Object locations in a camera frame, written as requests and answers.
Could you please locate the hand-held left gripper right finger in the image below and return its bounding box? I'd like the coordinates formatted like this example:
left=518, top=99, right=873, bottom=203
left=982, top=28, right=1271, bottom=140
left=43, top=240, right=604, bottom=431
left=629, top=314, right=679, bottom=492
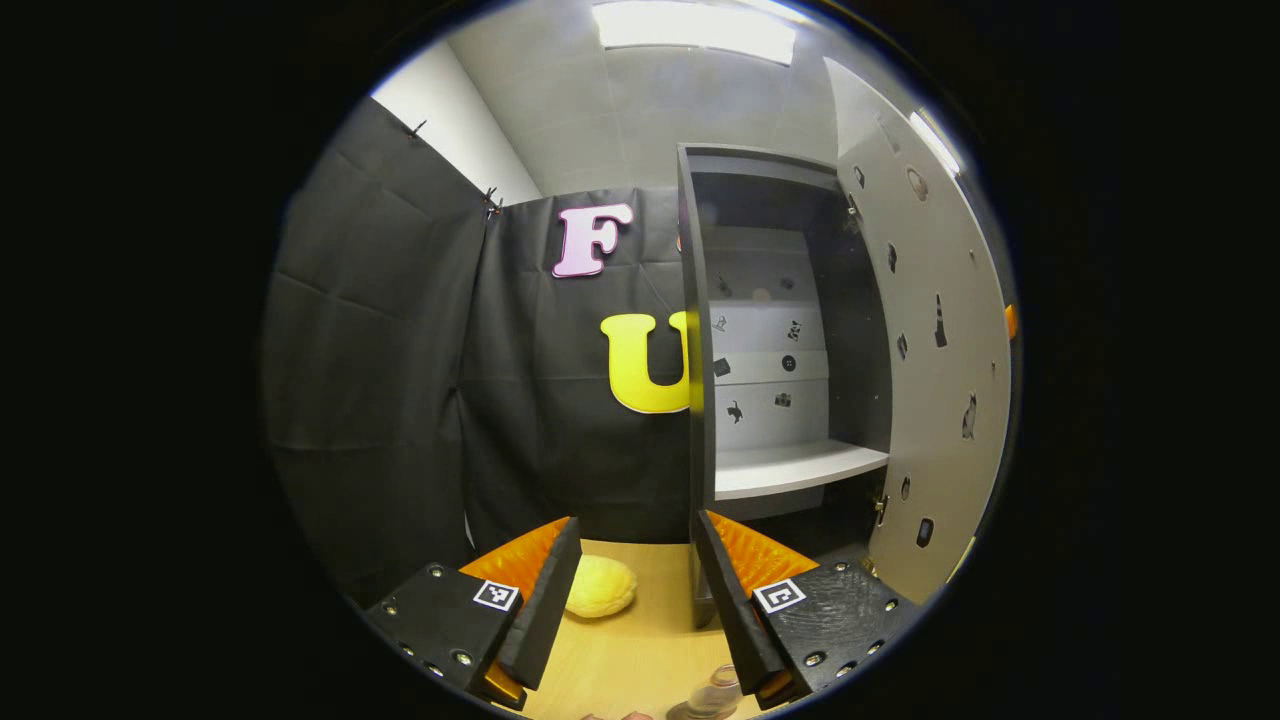
left=697, top=511, right=926, bottom=711

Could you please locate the small ceiling light panel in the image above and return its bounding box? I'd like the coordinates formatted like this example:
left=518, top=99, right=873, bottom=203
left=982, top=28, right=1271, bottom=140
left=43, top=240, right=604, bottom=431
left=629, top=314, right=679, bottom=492
left=908, top=108, right=964, bottom=177

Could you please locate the black backdrop cloth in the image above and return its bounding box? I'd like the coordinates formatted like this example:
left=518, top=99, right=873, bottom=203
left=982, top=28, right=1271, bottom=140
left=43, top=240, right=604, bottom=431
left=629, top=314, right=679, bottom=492
left=262, top=95, right=701, bottom=606

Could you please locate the yellow round bread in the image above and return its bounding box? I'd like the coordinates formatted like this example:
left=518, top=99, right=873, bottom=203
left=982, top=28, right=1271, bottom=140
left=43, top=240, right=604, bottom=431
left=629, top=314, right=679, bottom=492
left=565, top=555, right=638, bottom=619

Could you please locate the large ceiling light panel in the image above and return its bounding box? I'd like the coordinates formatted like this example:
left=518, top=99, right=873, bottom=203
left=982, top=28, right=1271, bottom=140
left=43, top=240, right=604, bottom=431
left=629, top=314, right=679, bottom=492
left=592, top=0, right=798, bottom=67

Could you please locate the dark grey cabinet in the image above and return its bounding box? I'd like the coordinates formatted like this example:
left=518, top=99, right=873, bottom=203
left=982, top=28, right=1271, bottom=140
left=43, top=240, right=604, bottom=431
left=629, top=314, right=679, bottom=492
left=677, top=143, right=896, bottom=631

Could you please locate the white cabinet shelf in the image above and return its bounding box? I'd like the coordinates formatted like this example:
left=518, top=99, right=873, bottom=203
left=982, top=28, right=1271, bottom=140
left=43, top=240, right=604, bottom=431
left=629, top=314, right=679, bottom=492
left=714, top=440, right=891, bottom=502

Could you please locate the clear bottle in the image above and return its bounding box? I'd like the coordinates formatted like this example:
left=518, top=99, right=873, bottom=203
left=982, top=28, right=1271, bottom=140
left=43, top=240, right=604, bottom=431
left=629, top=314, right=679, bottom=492
left=688, top=664, right=746, bottom=719

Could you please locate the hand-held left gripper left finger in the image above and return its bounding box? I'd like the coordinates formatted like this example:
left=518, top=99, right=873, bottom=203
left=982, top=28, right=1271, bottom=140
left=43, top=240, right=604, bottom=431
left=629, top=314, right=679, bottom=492
left=362, top=517, right=583, bottom=711

